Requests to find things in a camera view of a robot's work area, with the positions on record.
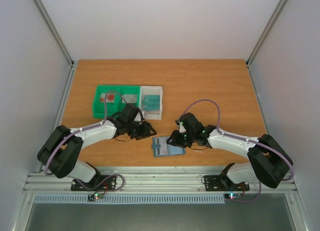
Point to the right aluminium frame post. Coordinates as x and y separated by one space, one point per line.
267 29

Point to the aluminium frame post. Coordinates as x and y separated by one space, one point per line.
45 15
267 29

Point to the teal card in bin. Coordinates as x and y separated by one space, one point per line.
151 98

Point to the aluminium front rail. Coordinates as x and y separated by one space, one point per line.
138 180

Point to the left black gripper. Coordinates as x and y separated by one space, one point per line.
146 131

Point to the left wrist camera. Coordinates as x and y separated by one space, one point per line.
145 114

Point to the green bin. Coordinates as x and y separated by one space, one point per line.
130 93
98 108

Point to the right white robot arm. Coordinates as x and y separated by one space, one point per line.
267 162

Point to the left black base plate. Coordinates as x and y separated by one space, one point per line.
98 183

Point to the grey white card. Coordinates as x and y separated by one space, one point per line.
130 98

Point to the left green bin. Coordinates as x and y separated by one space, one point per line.
98 108

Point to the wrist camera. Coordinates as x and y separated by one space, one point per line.
145 114
181 127

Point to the left small circuit board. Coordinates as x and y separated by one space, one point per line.
94 197

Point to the right small circuit board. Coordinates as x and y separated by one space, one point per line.
232 196

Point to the teal leather card holder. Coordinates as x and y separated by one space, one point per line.
173 150

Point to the left aluminium frame post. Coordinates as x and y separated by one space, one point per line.
45 15

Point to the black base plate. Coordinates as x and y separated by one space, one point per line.
98 183
214 183

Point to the white translucent bin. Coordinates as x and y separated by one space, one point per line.
157 90

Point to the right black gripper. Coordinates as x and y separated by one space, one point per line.
178 139

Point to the small circuit board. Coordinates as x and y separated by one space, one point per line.
232 196
94 197

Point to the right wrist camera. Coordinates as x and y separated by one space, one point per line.
181 127

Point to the white VIP flower card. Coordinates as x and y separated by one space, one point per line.
159 146

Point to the middle green bin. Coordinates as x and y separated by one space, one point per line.
130 93

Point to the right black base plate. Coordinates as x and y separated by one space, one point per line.
214 183

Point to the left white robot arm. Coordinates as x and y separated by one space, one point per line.
60 153

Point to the grey slotted cable duct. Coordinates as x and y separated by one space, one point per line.
131 199

